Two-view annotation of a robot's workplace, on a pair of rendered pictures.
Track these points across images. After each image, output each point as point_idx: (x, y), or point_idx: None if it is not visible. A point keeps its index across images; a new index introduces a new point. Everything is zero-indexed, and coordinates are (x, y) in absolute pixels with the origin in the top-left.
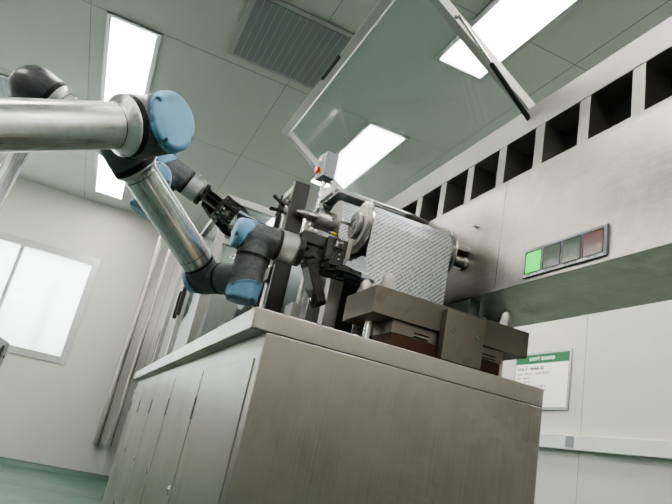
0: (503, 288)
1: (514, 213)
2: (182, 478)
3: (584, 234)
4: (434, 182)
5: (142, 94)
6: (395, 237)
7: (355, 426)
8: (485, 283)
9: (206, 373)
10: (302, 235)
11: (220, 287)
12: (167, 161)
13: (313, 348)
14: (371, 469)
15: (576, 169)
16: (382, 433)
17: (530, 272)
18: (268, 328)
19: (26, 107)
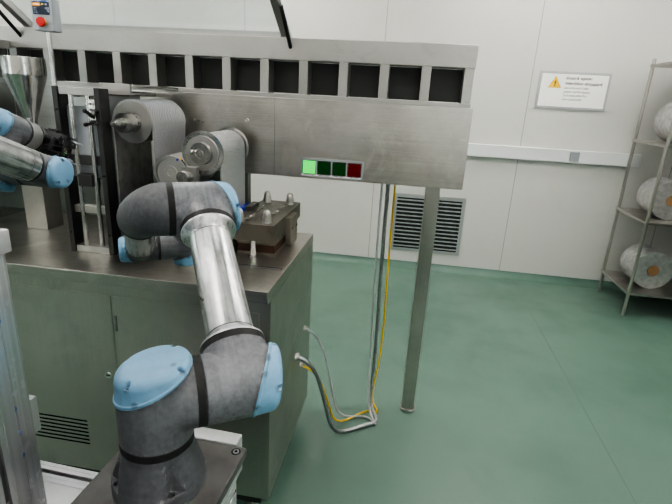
0: (282, 175)
1: (286, 124)
2: None
3: (348, 163)
4: (172, 47)
5: (216, 200)
6: (228, 158)
7: (287, 310)
8: (264, 167)
9: (126, 300)
10: None
11: (169, 258)
12: (11, 125)
13: (279, 291)
14: (290, 322)
15: (339, 116)
16: (291, 304)
17: (307, 173)
18: (271, 298)
19: (245, 298)
